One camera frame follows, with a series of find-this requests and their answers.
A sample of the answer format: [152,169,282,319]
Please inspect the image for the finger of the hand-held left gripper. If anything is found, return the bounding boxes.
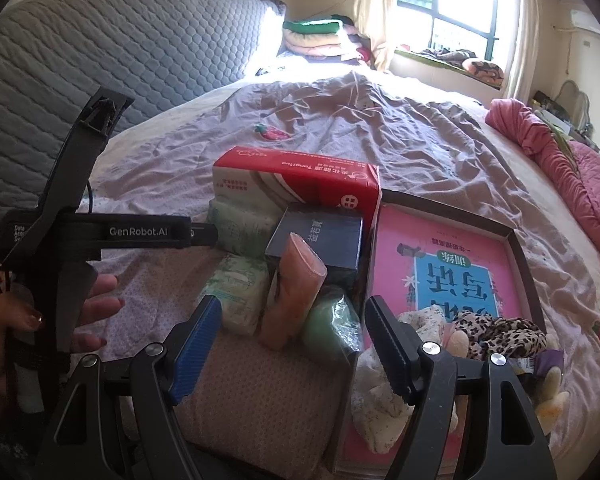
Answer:
[55,259,101,356]
[36,85,136,215]

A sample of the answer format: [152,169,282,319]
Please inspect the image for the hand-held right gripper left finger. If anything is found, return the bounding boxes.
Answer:
[55,295,223,480]

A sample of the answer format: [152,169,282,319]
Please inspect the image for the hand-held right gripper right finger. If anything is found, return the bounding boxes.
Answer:
[364,295,553,480]

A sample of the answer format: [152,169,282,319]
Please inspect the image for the white floral cloth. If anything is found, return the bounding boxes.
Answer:
[350,307,456,453]

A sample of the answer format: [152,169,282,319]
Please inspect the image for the plush bunny pink dress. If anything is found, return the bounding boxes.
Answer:
[447,330,469,358]

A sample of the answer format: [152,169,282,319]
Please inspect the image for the leopard print scrunchie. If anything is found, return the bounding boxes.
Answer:
[452,310,548,361]

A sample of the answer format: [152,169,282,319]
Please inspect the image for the grey box tray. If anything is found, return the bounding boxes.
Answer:
[330,189,548,476]

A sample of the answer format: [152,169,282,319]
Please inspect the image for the plush bunny purple dress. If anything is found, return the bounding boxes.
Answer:
[522,347,571,433]

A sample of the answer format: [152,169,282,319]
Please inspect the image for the person's left hand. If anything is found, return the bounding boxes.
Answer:
[0,272,127,441]

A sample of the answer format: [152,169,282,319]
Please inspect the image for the mint green item in plastic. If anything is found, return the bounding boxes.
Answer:
[300,285,363,366]

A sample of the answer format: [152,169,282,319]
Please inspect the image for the green tissue pack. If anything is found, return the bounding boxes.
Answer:
[200,254,271,337]
[207,197,281,256]

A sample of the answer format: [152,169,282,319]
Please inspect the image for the pink book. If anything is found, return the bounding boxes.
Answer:
[340,205,541,471]

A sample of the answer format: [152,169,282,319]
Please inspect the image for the pink tube pouch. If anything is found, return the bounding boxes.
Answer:
[257,232,328,351]

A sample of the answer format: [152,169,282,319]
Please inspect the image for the grey quilted headboard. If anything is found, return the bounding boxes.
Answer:
[0,0,286,221]

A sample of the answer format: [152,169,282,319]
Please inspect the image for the dark blue box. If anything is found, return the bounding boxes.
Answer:
[265,202,365,291]

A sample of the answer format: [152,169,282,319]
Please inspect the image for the red and white box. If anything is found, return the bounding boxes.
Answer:
[211,146,382,226]

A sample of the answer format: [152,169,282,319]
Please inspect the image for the lilac duvet cover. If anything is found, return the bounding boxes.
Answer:
[75,67,600,461]

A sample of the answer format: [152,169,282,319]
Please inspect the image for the pink quilt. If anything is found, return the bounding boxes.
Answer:
[485,99,600,286]

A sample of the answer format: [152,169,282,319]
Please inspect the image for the stack of folded blankets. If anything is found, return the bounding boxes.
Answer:
[282,17,376,63]

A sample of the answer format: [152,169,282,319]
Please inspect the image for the green cloth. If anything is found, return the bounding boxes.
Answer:
[550,122,581,171]

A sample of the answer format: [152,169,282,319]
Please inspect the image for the brown patterned pillow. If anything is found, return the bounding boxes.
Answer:
[462,57,505,86]

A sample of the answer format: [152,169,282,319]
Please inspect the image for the clothes on windowsill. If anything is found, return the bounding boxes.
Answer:
[410,47,481,63]

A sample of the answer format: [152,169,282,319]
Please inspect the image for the vanity mirror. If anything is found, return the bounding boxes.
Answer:
[557,80,593,128]

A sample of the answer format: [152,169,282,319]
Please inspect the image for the cream curtain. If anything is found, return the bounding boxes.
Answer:
[502,0,541,98]
[352,0,406,71]

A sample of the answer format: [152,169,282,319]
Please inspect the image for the window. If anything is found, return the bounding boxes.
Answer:
[395,0,511,61]

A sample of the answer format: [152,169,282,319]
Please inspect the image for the white air conditioner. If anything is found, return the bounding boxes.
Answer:
[570,7,600,33]

